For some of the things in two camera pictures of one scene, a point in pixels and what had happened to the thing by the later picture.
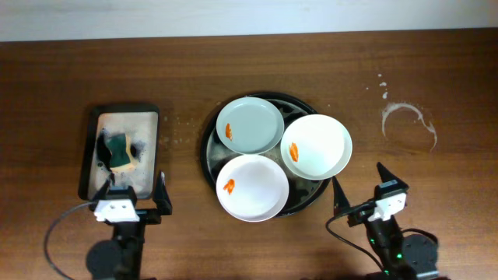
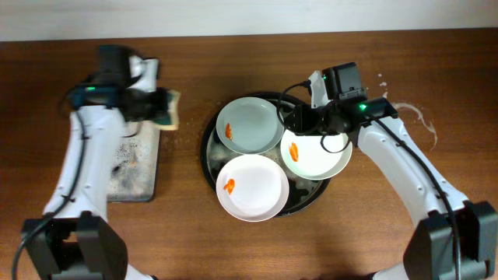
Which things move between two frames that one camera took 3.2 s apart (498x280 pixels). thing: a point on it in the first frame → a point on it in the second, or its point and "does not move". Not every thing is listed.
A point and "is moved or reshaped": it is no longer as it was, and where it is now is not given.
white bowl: [316, 146] does not move
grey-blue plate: [250, 125] does not move
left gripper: [148, 215] → [156, 104]
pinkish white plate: [252, 188] does not move
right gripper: [359, 216] → [297, 119]
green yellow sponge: [119, 147] is moved or reshaped
